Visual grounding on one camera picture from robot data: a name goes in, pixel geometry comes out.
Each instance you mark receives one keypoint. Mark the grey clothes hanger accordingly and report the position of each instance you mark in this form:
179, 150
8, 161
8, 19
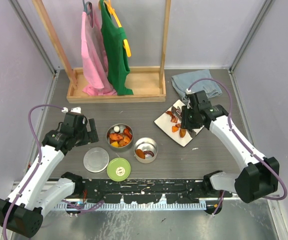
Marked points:
88, 9

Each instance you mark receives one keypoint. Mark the red food piece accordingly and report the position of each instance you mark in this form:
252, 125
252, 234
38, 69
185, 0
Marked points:
127, 133

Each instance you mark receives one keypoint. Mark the green round lid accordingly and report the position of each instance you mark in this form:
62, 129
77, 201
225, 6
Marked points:
118, 169

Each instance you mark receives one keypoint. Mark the green shirt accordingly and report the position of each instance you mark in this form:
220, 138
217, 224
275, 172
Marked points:
118, 68

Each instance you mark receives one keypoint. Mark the round steel lid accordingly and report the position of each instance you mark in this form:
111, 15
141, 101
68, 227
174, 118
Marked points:
96, 160

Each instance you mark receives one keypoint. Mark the wooden clothes rack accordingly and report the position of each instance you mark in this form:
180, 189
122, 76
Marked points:
147, 82

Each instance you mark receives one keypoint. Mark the food pile on plate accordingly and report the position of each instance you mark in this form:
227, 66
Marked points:
176, 127

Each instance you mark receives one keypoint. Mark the yellow food piece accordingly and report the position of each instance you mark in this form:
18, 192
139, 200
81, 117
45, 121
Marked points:
115, 144

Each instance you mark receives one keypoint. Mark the yellow clothes hanger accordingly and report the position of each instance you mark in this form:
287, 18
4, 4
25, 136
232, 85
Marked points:
112, 23

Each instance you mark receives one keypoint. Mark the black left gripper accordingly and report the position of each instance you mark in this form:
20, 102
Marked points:
90, 136

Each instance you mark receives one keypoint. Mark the large round steel tin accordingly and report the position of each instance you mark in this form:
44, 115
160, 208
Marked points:
126, 143

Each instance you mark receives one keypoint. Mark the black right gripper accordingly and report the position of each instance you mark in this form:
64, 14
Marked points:
185, 124

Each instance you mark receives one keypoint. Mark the white square plate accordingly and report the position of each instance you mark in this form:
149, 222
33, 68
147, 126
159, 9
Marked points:
164, 123

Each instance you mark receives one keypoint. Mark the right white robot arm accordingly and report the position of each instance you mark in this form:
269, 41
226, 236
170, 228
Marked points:
258, 174

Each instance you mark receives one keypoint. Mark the orange fried food piece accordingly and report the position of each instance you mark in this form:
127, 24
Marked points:
140, 154

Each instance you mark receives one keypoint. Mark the white cable duct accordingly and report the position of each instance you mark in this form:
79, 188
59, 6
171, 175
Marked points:
160, 206

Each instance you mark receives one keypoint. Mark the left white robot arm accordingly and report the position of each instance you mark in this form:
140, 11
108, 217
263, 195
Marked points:
26, 206

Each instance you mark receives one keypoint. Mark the pink shirt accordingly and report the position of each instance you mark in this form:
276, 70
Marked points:
94, 58

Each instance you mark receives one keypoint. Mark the small steel bowl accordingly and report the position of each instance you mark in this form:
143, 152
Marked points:
146, 144

